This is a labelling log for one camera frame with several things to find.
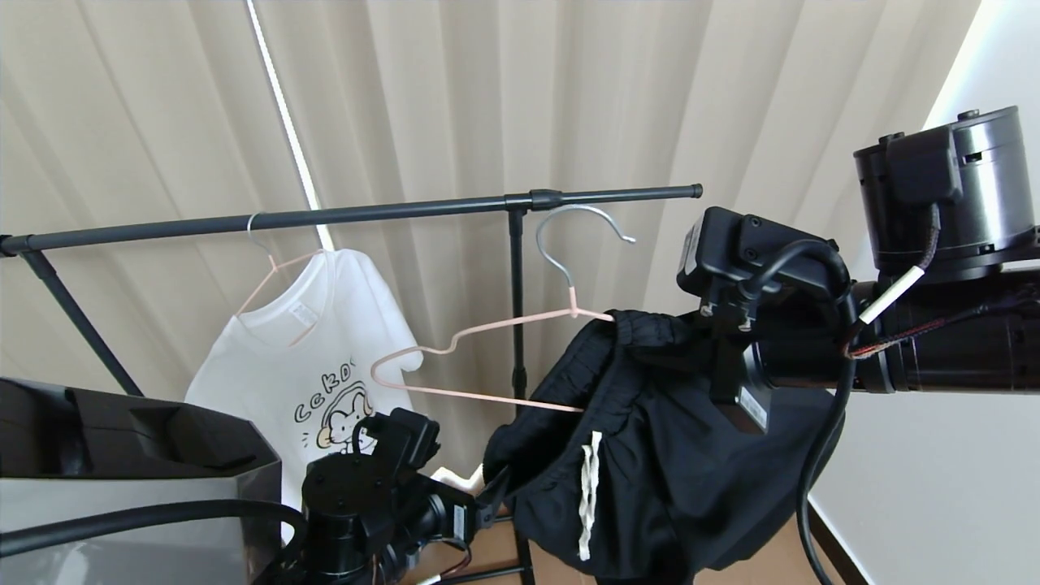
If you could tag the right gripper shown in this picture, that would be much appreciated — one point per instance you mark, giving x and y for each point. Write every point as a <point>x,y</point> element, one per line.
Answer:
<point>812,357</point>

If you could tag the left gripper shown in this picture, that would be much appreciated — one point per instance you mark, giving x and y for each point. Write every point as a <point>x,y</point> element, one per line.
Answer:
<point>439,520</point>

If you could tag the black garment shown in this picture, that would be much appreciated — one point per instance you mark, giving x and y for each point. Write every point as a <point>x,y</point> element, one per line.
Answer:
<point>691,487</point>

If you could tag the pink clothes hanger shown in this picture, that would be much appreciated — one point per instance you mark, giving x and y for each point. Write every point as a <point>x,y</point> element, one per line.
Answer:
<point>268,268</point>
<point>487,327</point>

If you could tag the white printed t-shirt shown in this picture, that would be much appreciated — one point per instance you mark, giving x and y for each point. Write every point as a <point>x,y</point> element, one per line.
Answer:
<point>325,341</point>

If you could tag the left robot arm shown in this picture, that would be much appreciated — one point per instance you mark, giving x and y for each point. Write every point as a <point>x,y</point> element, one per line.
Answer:
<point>122,455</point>

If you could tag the black clothes rack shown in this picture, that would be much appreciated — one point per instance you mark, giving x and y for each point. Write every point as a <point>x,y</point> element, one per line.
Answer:
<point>366,213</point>

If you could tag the beige curtain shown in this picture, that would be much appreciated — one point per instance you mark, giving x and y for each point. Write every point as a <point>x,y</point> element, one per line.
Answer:
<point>487,97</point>

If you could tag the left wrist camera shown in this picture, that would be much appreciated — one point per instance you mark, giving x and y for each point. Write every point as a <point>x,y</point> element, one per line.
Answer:
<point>398,439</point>

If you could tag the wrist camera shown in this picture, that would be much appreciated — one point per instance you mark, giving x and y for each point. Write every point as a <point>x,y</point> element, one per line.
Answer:
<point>398,439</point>
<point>747,252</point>

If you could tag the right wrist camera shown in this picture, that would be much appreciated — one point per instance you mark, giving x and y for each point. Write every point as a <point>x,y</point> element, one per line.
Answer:
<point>747,252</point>

